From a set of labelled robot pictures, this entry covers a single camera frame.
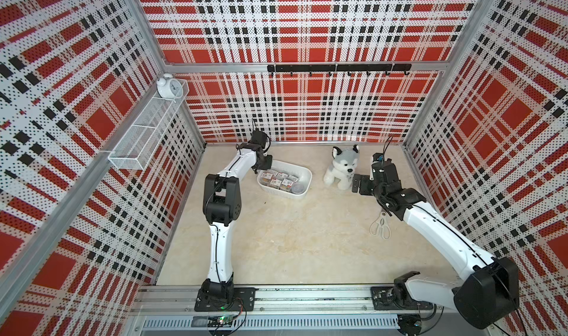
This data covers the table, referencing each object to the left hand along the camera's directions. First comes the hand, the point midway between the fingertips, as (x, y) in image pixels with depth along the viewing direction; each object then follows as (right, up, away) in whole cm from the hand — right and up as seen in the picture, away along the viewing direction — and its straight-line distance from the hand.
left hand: (267, 163), depth 104 cm
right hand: (+41, -6, -21) cm, 47 cm away
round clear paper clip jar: (+14, -11, -5) cm, 19 cm away
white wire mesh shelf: (-53, +7, -13) cm, 55 cm away
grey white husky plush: (+33, -2, -13) cm, 36 cm away
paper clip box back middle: (+7, -6, +1) cm, 9 cm away
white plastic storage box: (+18, -6, +2) cm, 19 cm away
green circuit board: (-10, -50, -35) cm, 62 cm away
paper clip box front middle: (+9, -10, -6) cm, 15 cm away
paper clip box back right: (+12, -7, +1) cm, 14 cm away
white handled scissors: (+49, -26, -13) cm, 57 cm away
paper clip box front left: (0, -6, -2) cm, 7 cm away
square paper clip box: (+4, -9, -5) cm, 11 cm away
